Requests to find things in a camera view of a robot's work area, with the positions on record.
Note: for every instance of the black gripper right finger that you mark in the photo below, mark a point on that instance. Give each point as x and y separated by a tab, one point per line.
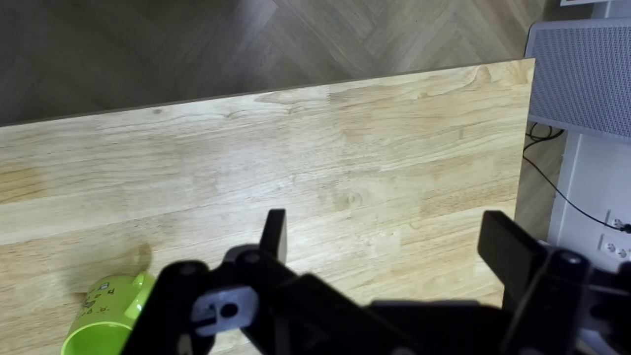
512	255

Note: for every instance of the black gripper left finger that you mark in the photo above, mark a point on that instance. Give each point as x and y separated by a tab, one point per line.
273	240

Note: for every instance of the white air purifier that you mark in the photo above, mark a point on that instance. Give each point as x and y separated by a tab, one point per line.
583	76

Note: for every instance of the green ceramic mug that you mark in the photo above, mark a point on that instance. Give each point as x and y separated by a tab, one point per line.
108	315

